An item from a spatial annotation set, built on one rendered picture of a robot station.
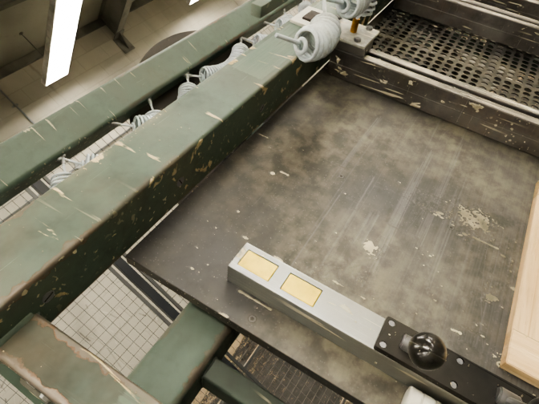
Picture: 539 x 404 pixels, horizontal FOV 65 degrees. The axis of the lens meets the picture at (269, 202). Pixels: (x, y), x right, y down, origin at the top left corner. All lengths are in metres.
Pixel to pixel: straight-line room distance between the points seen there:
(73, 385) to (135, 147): 0.34
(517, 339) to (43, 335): 0.62
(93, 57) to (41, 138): 5.13
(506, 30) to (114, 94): 1.15
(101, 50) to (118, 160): 5.73
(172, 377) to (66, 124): 0.78
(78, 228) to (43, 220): 0.05
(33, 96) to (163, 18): 2.30
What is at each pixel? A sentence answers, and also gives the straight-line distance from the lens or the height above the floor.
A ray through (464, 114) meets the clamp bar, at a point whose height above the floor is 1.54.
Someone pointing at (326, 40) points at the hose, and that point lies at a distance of 0.80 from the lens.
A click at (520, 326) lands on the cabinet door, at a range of 0.72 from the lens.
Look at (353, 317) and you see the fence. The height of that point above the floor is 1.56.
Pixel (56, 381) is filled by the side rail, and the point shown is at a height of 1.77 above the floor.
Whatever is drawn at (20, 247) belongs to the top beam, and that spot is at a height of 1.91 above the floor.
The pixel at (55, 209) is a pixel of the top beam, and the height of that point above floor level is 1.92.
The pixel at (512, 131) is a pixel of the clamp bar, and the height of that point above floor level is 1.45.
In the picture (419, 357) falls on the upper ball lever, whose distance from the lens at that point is 0.47.
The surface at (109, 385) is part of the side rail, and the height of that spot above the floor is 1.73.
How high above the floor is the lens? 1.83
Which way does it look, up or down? 9 degrees down
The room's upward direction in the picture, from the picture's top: 43 degrees counter-clockwise
